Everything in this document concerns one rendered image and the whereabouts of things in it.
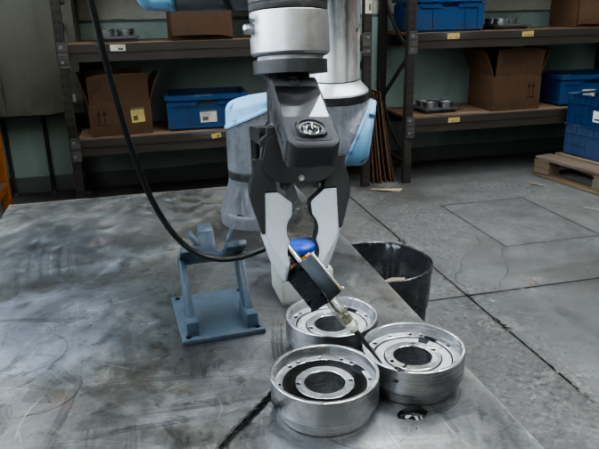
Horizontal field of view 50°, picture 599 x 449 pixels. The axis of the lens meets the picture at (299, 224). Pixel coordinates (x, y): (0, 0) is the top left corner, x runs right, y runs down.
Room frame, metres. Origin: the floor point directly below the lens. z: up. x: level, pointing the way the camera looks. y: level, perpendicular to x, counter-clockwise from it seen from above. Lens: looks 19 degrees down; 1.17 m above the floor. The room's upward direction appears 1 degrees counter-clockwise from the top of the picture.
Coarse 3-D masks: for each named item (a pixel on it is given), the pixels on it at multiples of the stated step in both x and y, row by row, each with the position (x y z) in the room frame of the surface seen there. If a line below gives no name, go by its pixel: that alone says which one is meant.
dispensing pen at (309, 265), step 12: (288, 252) 0.59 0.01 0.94; (300, 264) 0.56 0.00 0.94; (312, 264) 0.57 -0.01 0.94; (300, 276) 0.57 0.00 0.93; (312, 276) 0.56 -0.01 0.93; (324, 276) 0.56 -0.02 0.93; (300, 288) 0.58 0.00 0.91; (312, 288) 0.56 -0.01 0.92; (324, 288) 0.55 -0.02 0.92; (336, 288) 0.56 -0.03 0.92; (312, 300) 0.57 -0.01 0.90; (324, 300) 0.55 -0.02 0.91; (336, 300) 0.57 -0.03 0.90; (312, 312) 0.57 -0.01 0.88; (336, 312) 0.56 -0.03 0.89; (348, 312) 0.57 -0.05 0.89; (348, 324) 0.56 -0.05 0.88; (360, 336) 0.55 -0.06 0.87; (372, 348) 0.55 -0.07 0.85
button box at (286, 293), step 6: (330, 270) 0.78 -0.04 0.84; (276, 276) 0.79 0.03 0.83; (276, 282) 0.79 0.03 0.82; (282, 282) 0.76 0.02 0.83; (288, 282) 0.76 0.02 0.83; (276, 288) 0.79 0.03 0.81; (282, 288) 0.76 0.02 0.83; (288, 288) 0.76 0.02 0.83; (276, 294) 0.80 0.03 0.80; (282, 294) 0.76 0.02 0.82; (288, 294) 0.76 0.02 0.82; (294, 294) 0.76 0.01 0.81; (282, 300) 0.76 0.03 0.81; (288, 300) 0.76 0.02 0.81; (294, 300) 0.76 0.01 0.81
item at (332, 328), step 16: (304, 304) 0.69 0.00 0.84; (352, 304) 0.69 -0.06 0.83; (368, 304) 0.68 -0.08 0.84; (288, 320) 0.64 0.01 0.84; (320, 320) 0.67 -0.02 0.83; (336, 320) 0.67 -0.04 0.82; (368, 320) 0.66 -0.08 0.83; (288, 336) 0.64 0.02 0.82; (304, 336) 0.61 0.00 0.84; (320, 336) 0.60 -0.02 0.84; (336, 336) 0.60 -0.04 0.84; (352, 336) 0.61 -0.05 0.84
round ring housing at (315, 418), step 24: (288, 360) 0.57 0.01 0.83; (312, 360) 0.57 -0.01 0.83; (336, 360) 0.57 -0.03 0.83; (360, 360) 0.56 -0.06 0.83; (312, 384) 0.55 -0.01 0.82; (336, 384) 0.55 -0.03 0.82; (288, 408) 0.49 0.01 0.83; (312, 408) 0.48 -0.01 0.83; (336, 408) 0.48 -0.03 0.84; (360, 408) 0.49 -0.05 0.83; (312, 432) 0.49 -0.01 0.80; (336, 432) 0.49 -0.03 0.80
